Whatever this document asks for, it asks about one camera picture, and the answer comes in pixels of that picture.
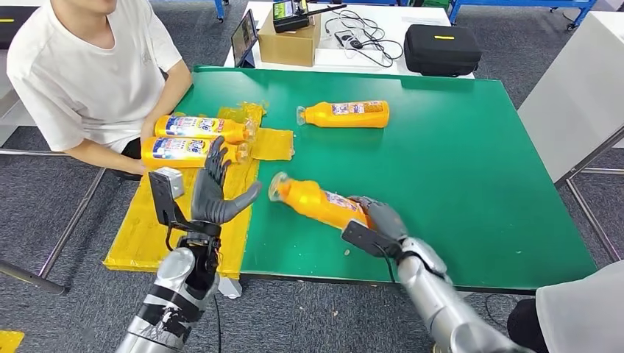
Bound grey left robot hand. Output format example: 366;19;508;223
191;135;263;226

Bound person's left hand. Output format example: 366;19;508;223
140;116;158;142

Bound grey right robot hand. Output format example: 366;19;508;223
348;196;409;243

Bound person's right hand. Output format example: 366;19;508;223
124;158;148;177

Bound orange detergent bottle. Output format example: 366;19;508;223
268;171;374;231
141;136;249;170
154;115;257;145
296;100;391;129

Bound yellow taped mat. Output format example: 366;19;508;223
103;101;296;281

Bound person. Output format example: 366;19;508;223
506;260;624;353
5;0;194;182

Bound green table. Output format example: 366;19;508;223
173;65;598;295

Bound black tablet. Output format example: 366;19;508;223
230;8;259;69

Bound grey metal desk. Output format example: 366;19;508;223
0;49;107;296

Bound cardboard box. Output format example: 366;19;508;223
257;10;323;68

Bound black carrying case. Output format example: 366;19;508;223
0;5;40;50
403;24;483;78

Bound black handheld radio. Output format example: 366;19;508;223
272;0;348;34

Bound yellow floor sticker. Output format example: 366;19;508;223
0;330;25;353

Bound white side table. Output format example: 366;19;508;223
517;10;624;264

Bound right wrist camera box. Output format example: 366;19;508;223
341;219;405;262

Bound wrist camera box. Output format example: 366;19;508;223
148;167;194;235
341;219;405;262

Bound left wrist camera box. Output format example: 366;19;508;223
148;167;194;235

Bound black floor cable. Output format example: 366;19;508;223
483;293;511;328

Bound black cable tangle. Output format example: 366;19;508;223
324;8;405;68

